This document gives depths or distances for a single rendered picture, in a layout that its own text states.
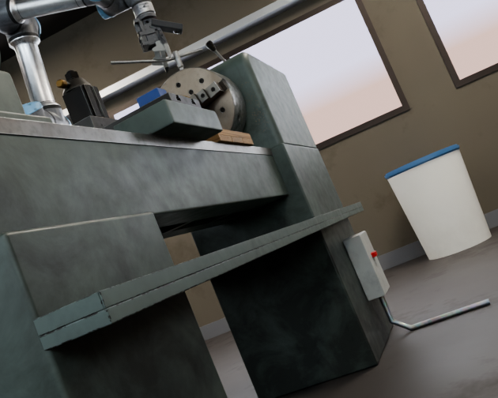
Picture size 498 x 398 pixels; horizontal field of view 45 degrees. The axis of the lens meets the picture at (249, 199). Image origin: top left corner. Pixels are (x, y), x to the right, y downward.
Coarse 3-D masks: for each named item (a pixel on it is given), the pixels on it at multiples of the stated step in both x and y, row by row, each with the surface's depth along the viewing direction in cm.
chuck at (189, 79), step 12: (180, 72) 213; (192, 72) 212; (204, 72) 210; (168, 84) 215; (180, 84) 214; (192, 84) 212; (204, 84) 211; (228, 84) 211; (228, 96) 208; (216, 108) 210; (228, 108) 208; (240, 108) 213; (228, 120) 208; (240, 120) 214
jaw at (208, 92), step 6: (210, 84) 206; (216, 84) 205; (222, 84) 209; (204, 90) 205; (210, 90) 206; (216, 90) 205; (222, 90) 207; (192, 96) 204; (198, 96) 205; (204, 96) 204; (210, 96) 206; (216, 96) 208; (204, 102) 205; (210, 102) 209; (204, 108) 211
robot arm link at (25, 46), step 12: (24, 24) 223; (36, 24) 230; (12, 36) 223; (24, 36) 223; (36, 36) 227; (12, 48) 228; (24, 48) 224; (36, 48) 227; (24, 60) 224; (36, 60) 225; (24, 72) 224; (36, 72) 224; (36, 84) 223; (48, 84) 226; (36, 96) 222; (48, 96) 224; (48, 108) 221; (60, 108) 225; (60, 120) 222
